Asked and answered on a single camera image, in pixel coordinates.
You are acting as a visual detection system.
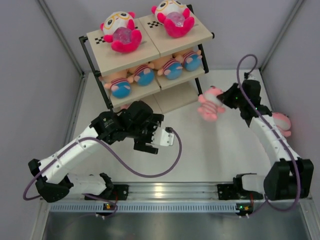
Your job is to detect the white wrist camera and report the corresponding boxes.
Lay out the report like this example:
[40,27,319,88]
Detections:
[151,127,175,147]
[245,72,257,81]

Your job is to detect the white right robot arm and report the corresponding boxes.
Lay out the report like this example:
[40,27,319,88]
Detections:
[217,79,314,201]

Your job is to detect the white pink panda plush glasses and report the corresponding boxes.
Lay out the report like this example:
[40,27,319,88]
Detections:
[100,11,142,53]

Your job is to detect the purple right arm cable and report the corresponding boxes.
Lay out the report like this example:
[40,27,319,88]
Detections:
[236,54,301,218]

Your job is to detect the beige three-tier shelf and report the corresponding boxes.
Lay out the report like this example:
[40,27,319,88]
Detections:
[79,0,215,113]

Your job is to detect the peach doll on middle shelf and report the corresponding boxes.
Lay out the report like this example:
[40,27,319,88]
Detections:
[172,48,202,72]

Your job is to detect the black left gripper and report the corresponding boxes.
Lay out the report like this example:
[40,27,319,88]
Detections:
[126,114,163,154]

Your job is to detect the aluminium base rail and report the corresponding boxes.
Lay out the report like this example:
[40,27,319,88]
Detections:
[39,181,312,202]

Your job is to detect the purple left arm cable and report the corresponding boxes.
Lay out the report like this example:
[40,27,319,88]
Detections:
[23,127,183,221]

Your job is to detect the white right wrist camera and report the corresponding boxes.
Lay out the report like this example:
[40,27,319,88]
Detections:
[245,72,257,81]

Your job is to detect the white panda toy on shelf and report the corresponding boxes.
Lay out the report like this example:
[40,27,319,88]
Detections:
[151,0,195,38]

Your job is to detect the peach doll blue pants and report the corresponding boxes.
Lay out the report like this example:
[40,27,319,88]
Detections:
[127,63,155,87]
[151,55,183,80]
[99,69,133,99]

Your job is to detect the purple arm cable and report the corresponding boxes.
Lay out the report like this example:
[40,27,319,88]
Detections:
[23,127,183,221]
[236,54,301,218]

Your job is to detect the white slotted cable duct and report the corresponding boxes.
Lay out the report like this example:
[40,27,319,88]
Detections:
[50,202,252,213]

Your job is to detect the pink plush corner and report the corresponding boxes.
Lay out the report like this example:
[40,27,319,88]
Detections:
[197,86,226,122]

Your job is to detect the aluminium frame post right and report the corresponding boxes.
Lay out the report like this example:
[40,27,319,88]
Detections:
[259,0,305,73]

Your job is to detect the aluminium frame post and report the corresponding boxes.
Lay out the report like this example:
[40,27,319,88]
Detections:
[259,0,305,73]
[34,0,86,78]

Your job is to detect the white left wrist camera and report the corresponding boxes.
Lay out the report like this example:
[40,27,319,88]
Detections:
[151,127,175,147]

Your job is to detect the pink striped plush bottom shelf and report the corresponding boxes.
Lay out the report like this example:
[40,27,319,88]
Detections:
[120,103,131,110]

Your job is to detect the aluminium frame post left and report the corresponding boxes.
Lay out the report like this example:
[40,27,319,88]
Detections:
[34,0,86,78]

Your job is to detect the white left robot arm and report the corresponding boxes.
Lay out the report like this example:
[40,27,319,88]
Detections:
[28,100,174,203]

